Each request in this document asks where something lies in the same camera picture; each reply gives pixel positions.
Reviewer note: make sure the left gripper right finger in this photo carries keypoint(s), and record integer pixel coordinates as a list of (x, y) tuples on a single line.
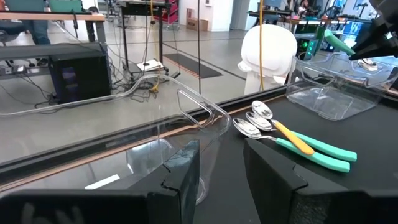
[(295, 199)]

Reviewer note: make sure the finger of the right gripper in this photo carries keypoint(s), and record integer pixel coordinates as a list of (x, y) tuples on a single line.
[(373, 31), (379, 51)]

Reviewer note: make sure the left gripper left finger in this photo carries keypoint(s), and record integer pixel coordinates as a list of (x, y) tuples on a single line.
[(93, 208)]

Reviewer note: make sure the blue lit monitor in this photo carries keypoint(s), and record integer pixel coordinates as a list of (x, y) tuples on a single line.
[(353, 31)]

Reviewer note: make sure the clear plastic bin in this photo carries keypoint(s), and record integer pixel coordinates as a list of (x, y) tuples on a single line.
[(311, 99), (217, 124)]

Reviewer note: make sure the person in white suit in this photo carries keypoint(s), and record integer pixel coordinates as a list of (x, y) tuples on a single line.
[(267, 49)]

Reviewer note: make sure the black equipment cabinet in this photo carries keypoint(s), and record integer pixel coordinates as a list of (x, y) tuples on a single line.
[(81, 77)]

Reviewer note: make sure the dark grey workbench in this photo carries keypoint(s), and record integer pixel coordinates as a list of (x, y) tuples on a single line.
[(46, 49)]

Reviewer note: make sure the black mat orange edge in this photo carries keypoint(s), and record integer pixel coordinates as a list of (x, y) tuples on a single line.
[(192, 65)]

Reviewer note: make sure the cardboard box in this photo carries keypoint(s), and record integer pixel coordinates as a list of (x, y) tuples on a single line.
[(197, 24)]

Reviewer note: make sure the black office chair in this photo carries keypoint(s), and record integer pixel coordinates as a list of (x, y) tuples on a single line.
[(9, 31)]

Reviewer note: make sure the wooden top desk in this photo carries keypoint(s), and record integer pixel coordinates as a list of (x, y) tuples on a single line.
[(46, 16)]

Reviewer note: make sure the red tool cart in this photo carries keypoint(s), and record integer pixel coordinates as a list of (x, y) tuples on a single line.
[(171, 12)]

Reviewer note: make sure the teal panel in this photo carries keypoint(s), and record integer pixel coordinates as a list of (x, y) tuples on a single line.
[(65, 5), (25, 5)]

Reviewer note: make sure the black metal stand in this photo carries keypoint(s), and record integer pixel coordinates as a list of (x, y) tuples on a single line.
[(143, 7)]

